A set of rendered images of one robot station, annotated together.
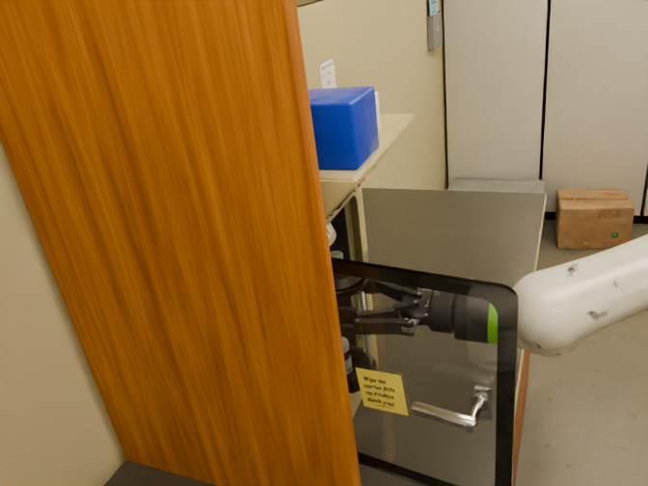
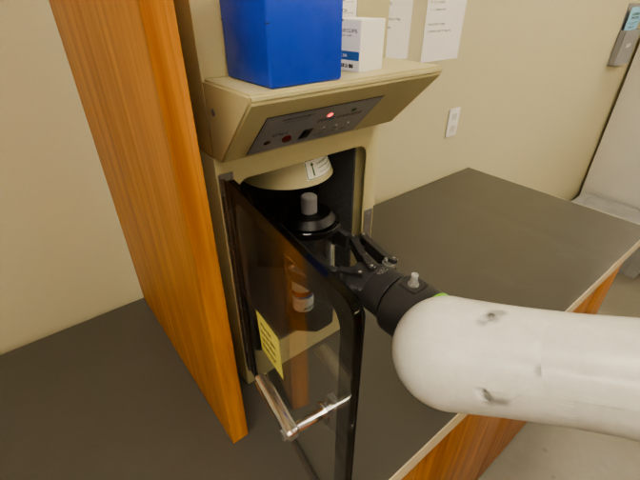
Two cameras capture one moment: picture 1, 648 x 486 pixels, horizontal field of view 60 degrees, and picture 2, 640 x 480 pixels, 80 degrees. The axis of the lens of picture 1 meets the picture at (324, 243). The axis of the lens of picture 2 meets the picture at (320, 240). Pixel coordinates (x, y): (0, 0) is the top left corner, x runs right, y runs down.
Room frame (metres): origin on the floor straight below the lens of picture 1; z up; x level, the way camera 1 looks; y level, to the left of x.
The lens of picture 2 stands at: (0.34, -0.29, 1.59)
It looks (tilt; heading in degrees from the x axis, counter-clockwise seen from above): 32 degrees down; 26
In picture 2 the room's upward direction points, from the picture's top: straight up
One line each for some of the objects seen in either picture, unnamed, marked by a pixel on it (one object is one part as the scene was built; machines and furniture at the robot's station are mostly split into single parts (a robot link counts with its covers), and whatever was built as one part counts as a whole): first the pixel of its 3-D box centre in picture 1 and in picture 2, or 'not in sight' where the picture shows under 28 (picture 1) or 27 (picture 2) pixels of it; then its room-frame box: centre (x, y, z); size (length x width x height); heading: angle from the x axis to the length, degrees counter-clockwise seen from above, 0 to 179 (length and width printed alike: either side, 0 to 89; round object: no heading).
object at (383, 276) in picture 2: not in sight; (372, 284); (0.80, -0.16, 1.22); 0.09 x 0.08 x 0.07; 64
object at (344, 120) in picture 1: (333, 127); (282, 36); (0.77, -0.03, 1.56); 0.10 x 0.10 x 0.09; 64
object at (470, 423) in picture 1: (449, 408); (289, 399); (0.57, -0.14, 1.20); 0.10 x 0.05 x 0.03; 57
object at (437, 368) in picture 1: (408, 387); (284, 352); (0.64, -0.09, 1.19); 0.30 x 0.01 x 0.40; 57
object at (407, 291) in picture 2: not in sight; (410, 308); (0.76, -0.23, 1.22); 0.09 x 0.06 x 0.12; 154
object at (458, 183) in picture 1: (493, 212); (610, 234); (3.34, -1.14, 0.17); 0.60 x 0.42 x 0.33; 62
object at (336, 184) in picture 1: (358, 172); (332, 110); (0.84, -0.07, 1.46); 0.32 x 0.12 x 0.10; 154
